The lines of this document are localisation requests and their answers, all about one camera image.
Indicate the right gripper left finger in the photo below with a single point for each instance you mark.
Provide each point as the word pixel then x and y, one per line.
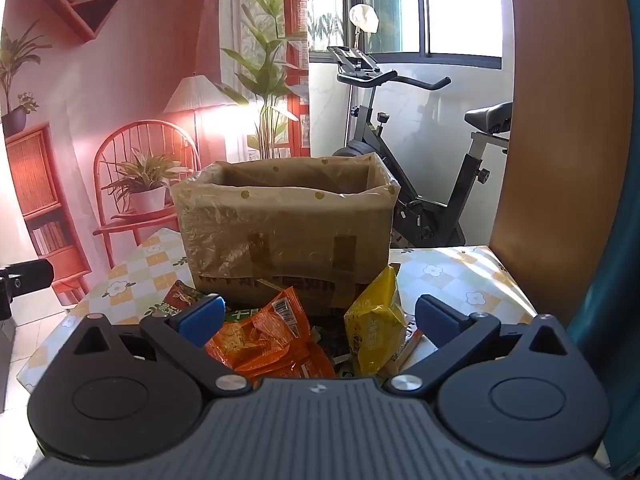
pixel 182 338

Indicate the white round ornament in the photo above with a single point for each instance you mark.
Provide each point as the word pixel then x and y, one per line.
pixel 364 18

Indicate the wooden headboard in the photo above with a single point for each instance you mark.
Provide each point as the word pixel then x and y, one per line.
pixel 572 113

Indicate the yellow snack bag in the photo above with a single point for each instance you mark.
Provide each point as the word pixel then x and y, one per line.
pixel 376 323

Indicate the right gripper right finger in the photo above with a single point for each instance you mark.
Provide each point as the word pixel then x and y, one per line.
pixel 460 340

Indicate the printed room backdrop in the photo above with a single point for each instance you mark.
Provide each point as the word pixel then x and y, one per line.
pixel 97 96

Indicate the red snack bag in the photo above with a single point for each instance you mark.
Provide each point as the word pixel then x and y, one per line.
pixel 179 297

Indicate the brown cardboard box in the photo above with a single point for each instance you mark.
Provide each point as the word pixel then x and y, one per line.
pixel 320 225

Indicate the checkered floral tablecloth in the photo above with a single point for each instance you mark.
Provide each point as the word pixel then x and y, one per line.
pixel 467 278

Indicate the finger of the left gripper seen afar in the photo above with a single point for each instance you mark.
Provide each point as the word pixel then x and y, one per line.
pixel 19 279

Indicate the black exercise bike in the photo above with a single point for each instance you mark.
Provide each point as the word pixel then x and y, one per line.
pixel 435 149

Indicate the orange snack bag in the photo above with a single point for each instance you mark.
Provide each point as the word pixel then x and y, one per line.
pixel 275 341

